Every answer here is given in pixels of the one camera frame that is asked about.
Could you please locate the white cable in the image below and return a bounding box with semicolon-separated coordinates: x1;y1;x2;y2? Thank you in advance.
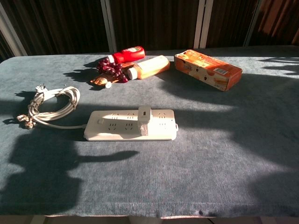
16;83;87;130

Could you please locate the white power strip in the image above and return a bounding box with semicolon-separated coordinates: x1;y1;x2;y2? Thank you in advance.
83;108;179;142

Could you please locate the purple grape bunch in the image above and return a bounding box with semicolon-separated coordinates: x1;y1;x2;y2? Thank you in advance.
96;58;128;84

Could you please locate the slanted white partition post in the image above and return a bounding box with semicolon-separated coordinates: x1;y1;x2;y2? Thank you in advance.
0;3;28;57

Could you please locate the red-brown curtain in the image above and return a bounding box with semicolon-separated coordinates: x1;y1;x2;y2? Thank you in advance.
249;0;299;47

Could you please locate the white plug adapter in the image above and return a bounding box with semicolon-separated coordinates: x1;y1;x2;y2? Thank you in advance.
137;105;152;136

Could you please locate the brown bread toy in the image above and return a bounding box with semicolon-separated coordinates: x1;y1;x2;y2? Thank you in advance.
90;76;120;89

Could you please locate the red ketchup bottle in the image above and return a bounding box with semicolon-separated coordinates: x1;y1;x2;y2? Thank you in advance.
107;46;146;64

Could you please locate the blue-grey tablecloth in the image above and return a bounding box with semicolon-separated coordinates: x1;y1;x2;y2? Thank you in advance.
0;45;299;219

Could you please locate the orange cardboard box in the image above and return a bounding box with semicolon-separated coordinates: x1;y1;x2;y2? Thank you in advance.
174;49;243;92

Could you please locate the dark slatted screen panel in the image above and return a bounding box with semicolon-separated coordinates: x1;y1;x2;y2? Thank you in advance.
0;0;110;56
205;0;259;49
109;0;201;52

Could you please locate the grey partition post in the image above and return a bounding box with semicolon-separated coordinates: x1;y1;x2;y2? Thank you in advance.
243;0;263;47

